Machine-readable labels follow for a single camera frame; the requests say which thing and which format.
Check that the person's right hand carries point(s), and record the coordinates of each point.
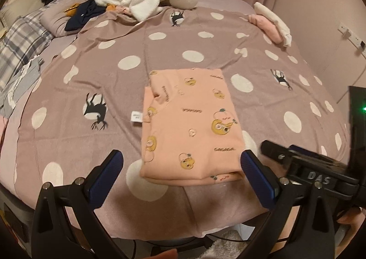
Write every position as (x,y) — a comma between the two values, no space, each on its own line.
(350,216)

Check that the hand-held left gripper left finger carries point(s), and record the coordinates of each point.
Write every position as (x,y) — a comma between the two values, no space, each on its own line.
(105,178)

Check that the beige pillow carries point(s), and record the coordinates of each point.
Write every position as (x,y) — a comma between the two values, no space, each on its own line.
(20,4)

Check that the navy cloth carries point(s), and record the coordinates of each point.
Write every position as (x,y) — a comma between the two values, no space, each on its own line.
(83,15)

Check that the folded white cloth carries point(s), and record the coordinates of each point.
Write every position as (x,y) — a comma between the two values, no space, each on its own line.
(274,17)

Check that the small crumpled pink cloth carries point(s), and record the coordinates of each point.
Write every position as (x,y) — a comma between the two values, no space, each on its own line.
(123,10)

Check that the plaid grey pillow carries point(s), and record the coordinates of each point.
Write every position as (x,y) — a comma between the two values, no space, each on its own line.
(20,38)

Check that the yellow patterned cloth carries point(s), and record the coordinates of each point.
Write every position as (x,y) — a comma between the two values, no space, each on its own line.
(71,8)

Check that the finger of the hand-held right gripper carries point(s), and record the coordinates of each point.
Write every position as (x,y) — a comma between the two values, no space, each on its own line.
(274,151)

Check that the white wall power strip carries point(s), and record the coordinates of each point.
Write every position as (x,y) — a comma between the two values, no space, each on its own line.
(347,31)

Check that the pink cartoon print shirt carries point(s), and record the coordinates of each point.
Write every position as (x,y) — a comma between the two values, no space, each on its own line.
(194,121)

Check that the folded pink cloth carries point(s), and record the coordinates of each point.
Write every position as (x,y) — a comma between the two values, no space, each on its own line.
(268,28)

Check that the white fluffy rug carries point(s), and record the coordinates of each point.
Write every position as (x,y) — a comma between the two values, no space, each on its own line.
(220,250)

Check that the mauve polka dot blanket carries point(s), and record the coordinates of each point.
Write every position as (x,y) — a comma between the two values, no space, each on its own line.
(114,98)

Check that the mauve bed sheet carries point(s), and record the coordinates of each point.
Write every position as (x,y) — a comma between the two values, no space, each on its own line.
(223,2)

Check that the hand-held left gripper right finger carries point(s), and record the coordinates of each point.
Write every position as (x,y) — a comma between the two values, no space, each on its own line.
(257,181)

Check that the orange cloth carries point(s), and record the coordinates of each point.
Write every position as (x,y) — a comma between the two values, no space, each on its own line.
(111,7)

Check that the dark bed frame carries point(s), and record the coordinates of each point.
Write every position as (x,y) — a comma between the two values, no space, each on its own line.
(14,219)

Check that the grey cloth with white trim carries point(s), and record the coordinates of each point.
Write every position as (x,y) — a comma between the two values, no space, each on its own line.
(20,84)

